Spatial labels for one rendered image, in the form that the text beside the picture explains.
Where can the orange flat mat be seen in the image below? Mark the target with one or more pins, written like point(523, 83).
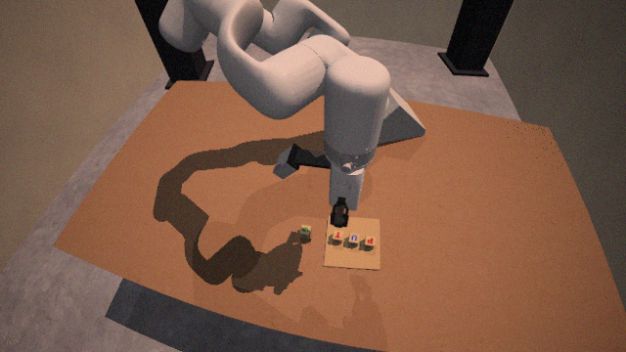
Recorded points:
point(343, 255)

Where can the beige block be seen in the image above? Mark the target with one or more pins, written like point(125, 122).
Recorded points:
point(305, 231)
point(353, 239)
point(369, 242)
point(337, 236)

